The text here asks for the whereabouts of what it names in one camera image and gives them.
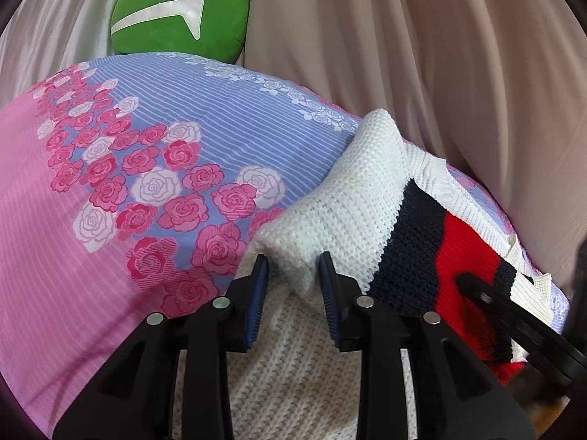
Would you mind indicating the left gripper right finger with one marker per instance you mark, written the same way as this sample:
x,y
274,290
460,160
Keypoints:
x,y
358,323

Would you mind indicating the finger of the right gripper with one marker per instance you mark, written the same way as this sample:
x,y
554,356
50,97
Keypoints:
x,y
561,358

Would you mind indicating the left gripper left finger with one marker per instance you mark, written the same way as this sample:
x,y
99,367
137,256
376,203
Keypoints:
x,y
227,324

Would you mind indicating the white knit sweater red stripe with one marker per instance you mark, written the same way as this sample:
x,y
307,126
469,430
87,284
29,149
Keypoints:
x,y
392,217

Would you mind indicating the pink floral bed sheet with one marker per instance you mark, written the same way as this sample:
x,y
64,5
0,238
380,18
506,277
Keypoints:
x,y
135,184

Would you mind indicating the beige curtain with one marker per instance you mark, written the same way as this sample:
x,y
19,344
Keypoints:
x,y
495,87

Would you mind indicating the green plush pillow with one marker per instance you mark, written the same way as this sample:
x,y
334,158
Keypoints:
x,y
213,29

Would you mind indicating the white satin curtain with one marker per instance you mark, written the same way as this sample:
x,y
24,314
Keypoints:
x,y
45,36

